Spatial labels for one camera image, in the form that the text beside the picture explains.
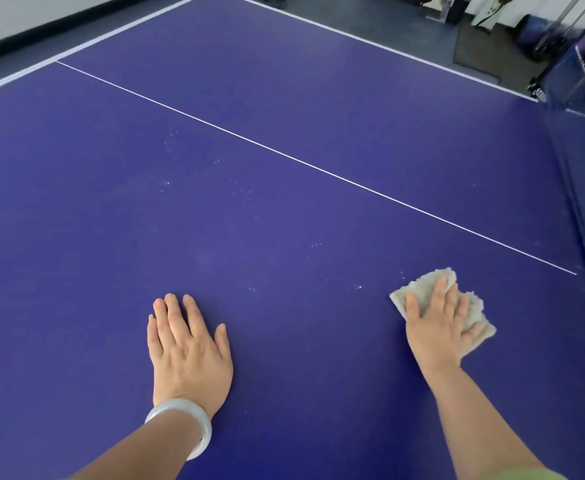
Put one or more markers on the black trash bin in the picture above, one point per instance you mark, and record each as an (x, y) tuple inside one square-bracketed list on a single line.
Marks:
[(458, 9)]

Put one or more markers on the green right sleeve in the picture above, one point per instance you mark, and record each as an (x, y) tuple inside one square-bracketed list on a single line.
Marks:
[(522, 475)]

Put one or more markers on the person's left forearm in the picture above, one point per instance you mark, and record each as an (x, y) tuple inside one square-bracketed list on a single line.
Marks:
[(137, 449)]

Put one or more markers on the blue rolled exercise mat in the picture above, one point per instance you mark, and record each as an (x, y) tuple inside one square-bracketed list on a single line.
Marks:
[(535, 32)]

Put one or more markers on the person's left hand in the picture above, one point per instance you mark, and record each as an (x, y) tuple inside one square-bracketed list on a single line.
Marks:
[(190, 359)]

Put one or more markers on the blue table tennis table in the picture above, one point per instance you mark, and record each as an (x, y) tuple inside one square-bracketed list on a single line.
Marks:
[(272, 144)]

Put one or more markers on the grey cleaning cloth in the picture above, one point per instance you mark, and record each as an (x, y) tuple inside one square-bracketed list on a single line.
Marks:
[(417, 289)]

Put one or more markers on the person's right hand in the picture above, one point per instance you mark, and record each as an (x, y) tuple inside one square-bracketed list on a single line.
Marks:
[(437, 334)]

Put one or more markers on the person's right forearm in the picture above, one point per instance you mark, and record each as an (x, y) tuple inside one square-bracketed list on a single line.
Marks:
[(477, 424)]

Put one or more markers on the black net post clamp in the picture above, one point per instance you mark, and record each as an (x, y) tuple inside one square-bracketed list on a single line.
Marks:
[(540, 92)]

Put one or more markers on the dark floor mat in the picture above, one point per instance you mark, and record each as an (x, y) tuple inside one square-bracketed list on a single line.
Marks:
[(492, 54)]

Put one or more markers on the white broom and dustpan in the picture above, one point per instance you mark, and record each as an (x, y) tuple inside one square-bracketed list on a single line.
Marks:
[(437, 12)]

